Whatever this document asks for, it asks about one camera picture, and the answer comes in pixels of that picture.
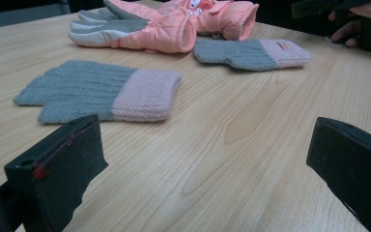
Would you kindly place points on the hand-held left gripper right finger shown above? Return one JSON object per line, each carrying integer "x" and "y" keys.
{"x": 354, "y": 161}

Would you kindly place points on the orange-pink ski glove grey palm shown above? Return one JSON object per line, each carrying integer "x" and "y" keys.
{"x": 228, "y": 19}
{"x": 161, "y": 32}

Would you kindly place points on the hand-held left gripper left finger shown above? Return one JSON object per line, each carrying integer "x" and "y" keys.
{"x": 58, "y": 167}

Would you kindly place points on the grey and pink knit glove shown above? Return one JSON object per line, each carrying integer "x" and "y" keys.
{"x": 93, "y": 90}
{"x": 238, "y": 53}

